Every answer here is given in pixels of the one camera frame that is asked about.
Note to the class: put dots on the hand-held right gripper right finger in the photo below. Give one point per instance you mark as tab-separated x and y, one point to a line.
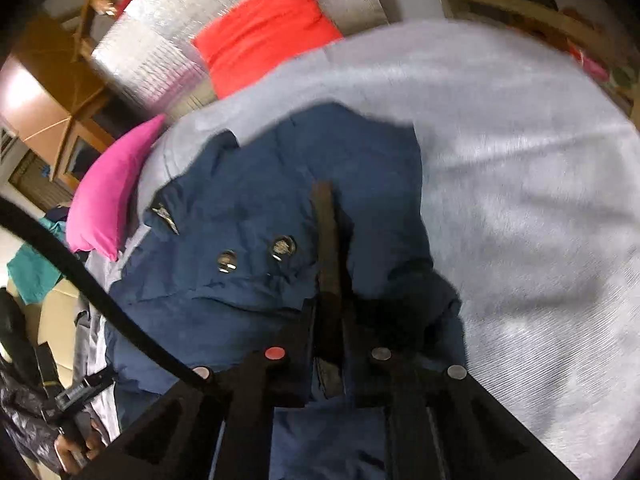
351	320

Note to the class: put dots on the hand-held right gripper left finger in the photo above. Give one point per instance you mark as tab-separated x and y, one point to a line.
324	240

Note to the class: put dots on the navy blue zip jacket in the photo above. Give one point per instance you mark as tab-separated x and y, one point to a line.
250	200

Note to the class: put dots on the person's left hand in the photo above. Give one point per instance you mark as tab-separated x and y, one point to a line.
80	455

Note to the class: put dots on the black shiny jacket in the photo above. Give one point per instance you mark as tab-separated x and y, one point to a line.
25	400

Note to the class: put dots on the beige sofa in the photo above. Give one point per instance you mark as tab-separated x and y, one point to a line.
60	310

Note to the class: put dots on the teal garment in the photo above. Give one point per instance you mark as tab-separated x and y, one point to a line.
30	270

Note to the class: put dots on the grey blanket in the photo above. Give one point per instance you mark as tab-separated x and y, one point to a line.
500	185

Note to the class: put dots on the pink pillow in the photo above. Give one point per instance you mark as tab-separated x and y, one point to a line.
110	195

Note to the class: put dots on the orange-red pillow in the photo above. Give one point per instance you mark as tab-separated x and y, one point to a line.
265	35

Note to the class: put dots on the striped brown curtain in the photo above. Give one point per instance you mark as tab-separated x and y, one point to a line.
37	185

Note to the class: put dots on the silver foil insulation panel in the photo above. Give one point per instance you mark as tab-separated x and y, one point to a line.
150	55

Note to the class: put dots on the wooden glass-front cabinet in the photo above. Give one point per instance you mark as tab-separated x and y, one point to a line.
90	140

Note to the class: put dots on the wooden pillar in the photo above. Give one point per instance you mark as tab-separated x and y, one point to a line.
45	90

